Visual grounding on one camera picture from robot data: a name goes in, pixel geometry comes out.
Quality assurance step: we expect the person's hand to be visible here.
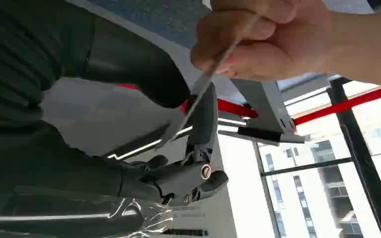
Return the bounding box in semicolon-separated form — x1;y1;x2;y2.
190;0;334;81

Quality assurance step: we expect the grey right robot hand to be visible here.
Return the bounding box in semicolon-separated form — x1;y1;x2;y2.
0;1;229;207

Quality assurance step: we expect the red bar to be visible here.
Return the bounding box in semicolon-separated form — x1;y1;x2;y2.
293;86;381;126
115;83;259;119

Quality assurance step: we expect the white strip light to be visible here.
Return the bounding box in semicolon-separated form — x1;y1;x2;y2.
106;126;194;162

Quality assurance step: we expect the black and grey crossbar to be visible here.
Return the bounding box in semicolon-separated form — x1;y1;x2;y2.
218;126;306;147

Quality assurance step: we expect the thin black window bar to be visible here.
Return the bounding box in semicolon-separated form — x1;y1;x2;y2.
260;157;353;178

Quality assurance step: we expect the ribbed right robot arm sleeve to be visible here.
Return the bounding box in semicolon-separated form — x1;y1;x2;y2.
0;0;67;134

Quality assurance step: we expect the clear plastic wrap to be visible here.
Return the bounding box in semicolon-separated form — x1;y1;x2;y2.
106;197;175;238

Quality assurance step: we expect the pale building outside window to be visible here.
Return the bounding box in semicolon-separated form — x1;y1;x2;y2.
258;123;381;238

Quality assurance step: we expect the grey metal bracket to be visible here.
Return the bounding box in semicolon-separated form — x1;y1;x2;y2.
231;78;298;135

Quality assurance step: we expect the thick black frame post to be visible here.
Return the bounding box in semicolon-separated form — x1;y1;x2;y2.
326;77;381;238

